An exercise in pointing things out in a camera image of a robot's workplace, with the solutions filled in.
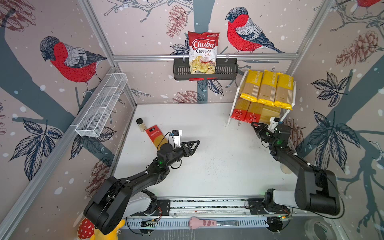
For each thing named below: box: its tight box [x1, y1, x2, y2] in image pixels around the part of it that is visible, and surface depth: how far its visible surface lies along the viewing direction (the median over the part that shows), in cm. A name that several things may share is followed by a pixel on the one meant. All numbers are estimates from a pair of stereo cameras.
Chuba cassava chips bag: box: [188, 31, 220, 75], surface depth 87 cm
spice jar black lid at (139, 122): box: [136, 118, 147, 132], surface depth 101 cm
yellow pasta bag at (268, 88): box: [256, 70, 279, 107], surface depth 81 cm
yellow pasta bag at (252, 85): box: [240, 69, 264, 102], surface depth 83 cm
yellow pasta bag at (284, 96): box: [274, 72, 294, 110], surface depth 79 cm
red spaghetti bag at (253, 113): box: [243, 101, 264, 124], surface depth 92 cm
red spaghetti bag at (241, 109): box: [231, 96, 252, 122], surface depth 94 cm
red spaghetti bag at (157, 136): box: [145, 124, 168, 151], surface depth 103 cm
